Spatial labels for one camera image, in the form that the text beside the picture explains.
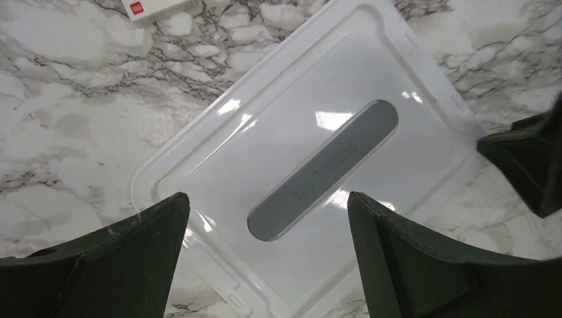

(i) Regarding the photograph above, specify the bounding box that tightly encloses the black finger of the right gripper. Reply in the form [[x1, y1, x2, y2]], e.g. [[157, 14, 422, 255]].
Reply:
[[476, 95, 561, 219]]

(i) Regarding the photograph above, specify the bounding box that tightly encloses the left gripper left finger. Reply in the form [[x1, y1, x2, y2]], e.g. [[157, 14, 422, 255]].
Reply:
[[1, 192, 190, 317]]

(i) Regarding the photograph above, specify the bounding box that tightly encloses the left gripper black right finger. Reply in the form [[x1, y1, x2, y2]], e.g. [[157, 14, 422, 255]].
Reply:
[[347, 191, 561, 317]]

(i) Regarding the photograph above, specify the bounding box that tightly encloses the white bin lid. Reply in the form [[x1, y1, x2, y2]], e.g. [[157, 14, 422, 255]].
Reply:
[[131, 1, 484, 317]]

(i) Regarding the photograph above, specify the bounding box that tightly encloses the small white label card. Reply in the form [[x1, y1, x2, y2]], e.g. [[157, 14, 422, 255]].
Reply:
[[121, 0, 197, 23]]

